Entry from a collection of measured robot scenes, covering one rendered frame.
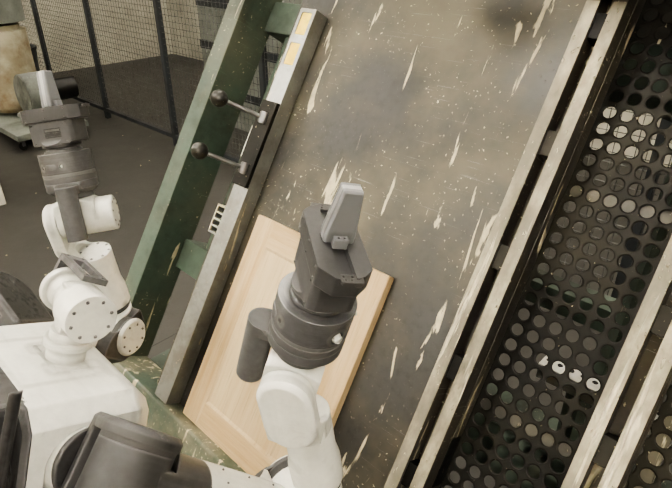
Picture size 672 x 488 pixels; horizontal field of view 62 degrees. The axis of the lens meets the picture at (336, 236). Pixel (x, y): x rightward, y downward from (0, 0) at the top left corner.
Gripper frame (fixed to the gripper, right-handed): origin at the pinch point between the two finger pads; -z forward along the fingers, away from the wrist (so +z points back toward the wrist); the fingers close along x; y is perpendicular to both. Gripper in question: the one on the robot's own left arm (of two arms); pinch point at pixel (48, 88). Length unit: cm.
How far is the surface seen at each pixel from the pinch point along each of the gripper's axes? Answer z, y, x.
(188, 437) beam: 74, -7, 7
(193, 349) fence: 60, -19, 5
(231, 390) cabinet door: 66, -11, 17
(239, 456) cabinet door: 77, -4, 20
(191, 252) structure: 42, -39, 0
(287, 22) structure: -11, -53, 30
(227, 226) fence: 33.0, -26.4, 16.3
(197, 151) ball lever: 15.3, -22.9, 14.3
